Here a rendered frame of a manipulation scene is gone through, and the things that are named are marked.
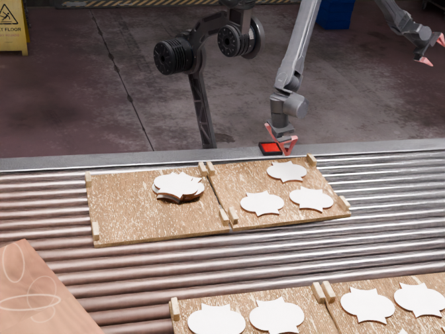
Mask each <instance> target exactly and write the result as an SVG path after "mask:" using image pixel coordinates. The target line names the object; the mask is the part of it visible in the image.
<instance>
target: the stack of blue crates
mask: <svg viewBox="0 0 445 334"><path fill-rule="evenodd" d="M355 1H356V0H322V1H321V4H320V7H319V11H318V14H317V18H316V21H315V22H316V23H318V24H319V25H320V26H321V27H322V28H324V29H325V30H330V29H349V26H350V18H351V15H352V11H353V8H354V3H355Z"/></svg>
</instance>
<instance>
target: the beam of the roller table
mask: <svg viewBox="0 0 445 334"><path fill-rule="evenodd" d="M432 151H445V138H441V139H413V140H385V141H369V142H341V143H326V144H298V145H294V147H293V149H292V151H291V154H290V155H289V156H285V155H284V153H283V154H282V155H277V156H264V155H263V154H262V151H261V150H260V148H259V146H255V147H240V148H212V149H197V150H169V151H154V152H125V153H110V154H82V155H67V156H39V157H24V158H0V174H13V173H26V172H51V171H64V170H89V169H102V168H127V167H141V166H165V165H178V164H198V163H199V162H203V163H207V162H211V163H217V162H242V161H255V160H278V159H286V158H301V157H307V153H311V154H312V155H313V156H314V157H315V158H318V157H331V156H355V155H369V154H394V153H407V152H432Z"/></svg>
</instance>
